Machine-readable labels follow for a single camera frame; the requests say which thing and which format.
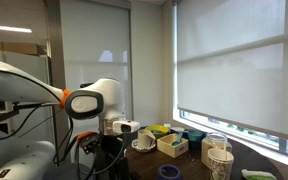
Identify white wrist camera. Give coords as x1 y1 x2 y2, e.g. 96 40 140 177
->
113 120 140 133

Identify white roller blind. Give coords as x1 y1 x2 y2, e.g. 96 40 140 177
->
176 0 288 139

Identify teal measuring cup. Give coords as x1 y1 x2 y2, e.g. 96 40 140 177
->
184 130 203 142

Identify glass jar with sugar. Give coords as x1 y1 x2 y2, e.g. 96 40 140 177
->
201 132 232 168

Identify blue tape roll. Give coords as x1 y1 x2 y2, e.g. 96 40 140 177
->
158 164 182 180

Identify green white packet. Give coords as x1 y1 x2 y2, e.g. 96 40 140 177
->
241 169 277 180

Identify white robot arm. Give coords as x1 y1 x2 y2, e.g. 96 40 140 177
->
0 61 125 180

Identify patterned paper coffee cups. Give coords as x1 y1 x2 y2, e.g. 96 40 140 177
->
208 148 234 180

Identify white ceramic mug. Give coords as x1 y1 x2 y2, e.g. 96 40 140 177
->
138 129 155 147

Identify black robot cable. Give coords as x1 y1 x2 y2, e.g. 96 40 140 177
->
0 102 127 180

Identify dark blue bowl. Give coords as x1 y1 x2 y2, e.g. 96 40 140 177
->
183 134 204 150

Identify teal measuring scoop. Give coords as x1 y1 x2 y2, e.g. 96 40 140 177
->
171 132 183 146

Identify yellow bowl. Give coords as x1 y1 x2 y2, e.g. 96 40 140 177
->
146 125 169 138

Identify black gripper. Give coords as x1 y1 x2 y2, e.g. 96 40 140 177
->
78 132 102 155

